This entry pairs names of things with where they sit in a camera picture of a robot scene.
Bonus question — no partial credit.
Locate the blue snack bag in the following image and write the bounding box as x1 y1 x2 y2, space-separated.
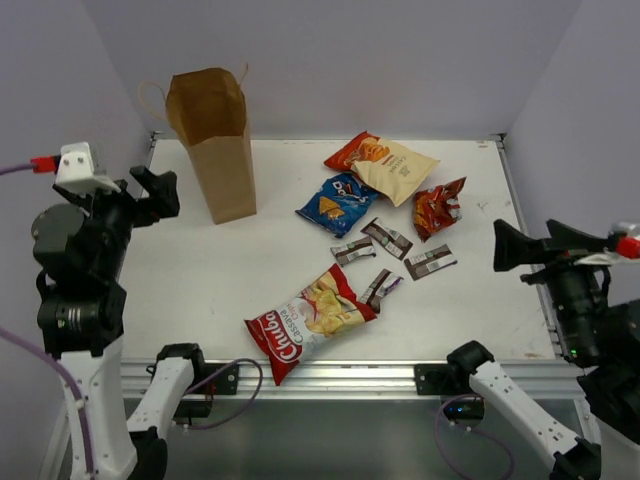
295 173 379 238

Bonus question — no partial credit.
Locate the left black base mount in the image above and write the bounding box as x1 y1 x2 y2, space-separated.
198 362 239 396

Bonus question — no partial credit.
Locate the purple brown candy wrapper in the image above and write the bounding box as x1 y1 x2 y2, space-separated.
361 217 413 260

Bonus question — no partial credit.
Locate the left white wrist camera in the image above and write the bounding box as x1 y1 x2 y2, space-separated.
54 142 121 196

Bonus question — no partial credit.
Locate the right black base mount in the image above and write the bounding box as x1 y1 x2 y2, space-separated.
413 363 455 396

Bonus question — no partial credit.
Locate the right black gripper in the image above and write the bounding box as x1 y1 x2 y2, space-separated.
495 215 619 359

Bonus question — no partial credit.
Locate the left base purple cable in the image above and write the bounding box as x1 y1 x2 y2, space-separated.
172 358 264 432

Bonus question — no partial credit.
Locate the dark red snack bag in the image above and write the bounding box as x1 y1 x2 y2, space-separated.
413 177 466 242

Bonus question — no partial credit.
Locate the brown paper bag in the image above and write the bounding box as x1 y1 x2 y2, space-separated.
137 67 257 225

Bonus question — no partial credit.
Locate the beige orange cassava chip bag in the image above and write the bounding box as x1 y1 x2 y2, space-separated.
324 131 440 207

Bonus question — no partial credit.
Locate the brown purple chocolate bar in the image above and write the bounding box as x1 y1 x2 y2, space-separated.
358 269 403 314

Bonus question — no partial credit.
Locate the brown chocolate bar wrapper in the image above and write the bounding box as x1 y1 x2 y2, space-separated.
330 236 376 267

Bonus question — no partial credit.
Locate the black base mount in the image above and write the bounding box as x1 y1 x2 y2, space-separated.
198 362 239 396
413 363 455 396

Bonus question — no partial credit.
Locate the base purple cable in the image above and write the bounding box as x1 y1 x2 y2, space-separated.
172 358 264 432
433 393 515 480

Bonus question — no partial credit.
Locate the dark chocolate bar wrapper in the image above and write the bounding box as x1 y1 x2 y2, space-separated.
403 245 458 281

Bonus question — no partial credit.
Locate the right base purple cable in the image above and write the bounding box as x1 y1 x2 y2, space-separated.
433 393 515 480

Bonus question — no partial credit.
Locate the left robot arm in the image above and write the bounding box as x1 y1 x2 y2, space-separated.
31 166 208 479

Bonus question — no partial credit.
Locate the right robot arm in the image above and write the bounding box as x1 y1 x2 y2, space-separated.
445 220 639 479

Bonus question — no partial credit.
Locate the aluminium front rail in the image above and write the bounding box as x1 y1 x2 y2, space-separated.
119 357 586 401

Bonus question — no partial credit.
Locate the red chip bag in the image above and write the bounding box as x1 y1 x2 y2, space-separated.
245 264 377 386

